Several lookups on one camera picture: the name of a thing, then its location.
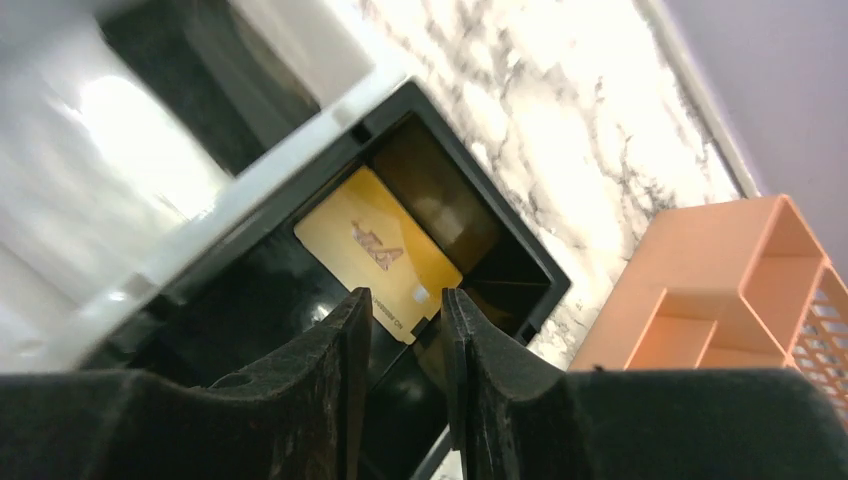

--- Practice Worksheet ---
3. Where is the black white three-compartment tray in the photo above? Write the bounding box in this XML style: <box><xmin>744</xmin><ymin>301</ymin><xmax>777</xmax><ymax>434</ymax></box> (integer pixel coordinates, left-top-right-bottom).
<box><xmin>1</xmin><ymin>1</ymin><xmax>571</xmax><ymax>479</ymax></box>

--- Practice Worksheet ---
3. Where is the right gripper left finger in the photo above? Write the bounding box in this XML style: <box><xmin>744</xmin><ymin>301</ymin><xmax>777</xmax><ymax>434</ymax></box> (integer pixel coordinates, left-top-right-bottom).
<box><xmin>1</xmin><ymin>288</ymin><xmax>373</xmax><ymax>479</ymax></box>

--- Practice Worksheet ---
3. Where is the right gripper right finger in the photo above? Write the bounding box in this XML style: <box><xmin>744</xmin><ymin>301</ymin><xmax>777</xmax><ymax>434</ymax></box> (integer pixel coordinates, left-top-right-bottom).
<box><xmin>441</xmin><ymin>289</ymin><xmax>847</xmax><ymax>479</ymax></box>

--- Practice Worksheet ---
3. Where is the orange plastic file rack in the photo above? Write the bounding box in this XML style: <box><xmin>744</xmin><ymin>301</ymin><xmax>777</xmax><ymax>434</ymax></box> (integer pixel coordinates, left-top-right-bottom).
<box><xmin>570</xmin><ymin>195</ymin><xmax>847</xmax><ymax>417</ymax></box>

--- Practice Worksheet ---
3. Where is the gold VIP card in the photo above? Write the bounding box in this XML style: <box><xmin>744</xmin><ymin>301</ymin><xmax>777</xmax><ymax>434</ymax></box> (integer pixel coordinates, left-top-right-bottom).
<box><xmin>294</xmin><ymin>167</ymin><xmax>462</xmax><ymax>345</ymax></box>

